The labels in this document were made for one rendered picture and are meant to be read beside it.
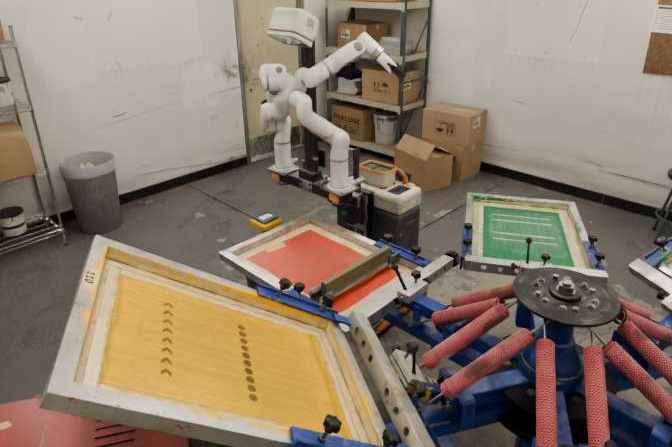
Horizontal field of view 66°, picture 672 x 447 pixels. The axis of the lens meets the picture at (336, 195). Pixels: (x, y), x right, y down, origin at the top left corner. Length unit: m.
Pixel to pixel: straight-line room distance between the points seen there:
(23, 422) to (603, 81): 5.07
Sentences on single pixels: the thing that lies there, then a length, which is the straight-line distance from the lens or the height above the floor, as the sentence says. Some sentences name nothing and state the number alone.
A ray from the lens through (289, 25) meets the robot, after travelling 2.54.
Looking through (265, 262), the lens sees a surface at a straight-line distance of 2.44.
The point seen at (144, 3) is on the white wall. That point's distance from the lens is 5.52.
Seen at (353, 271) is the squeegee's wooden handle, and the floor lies 1.05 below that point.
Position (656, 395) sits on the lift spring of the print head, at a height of 1.17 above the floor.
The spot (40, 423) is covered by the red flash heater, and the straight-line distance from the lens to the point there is 1.70.
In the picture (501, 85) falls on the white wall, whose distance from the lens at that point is 5.94.
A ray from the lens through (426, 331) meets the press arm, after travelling 2.09.
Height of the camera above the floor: 2.21
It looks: 24 degrees down
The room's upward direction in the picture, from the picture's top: 1 degrees counter-clockwise
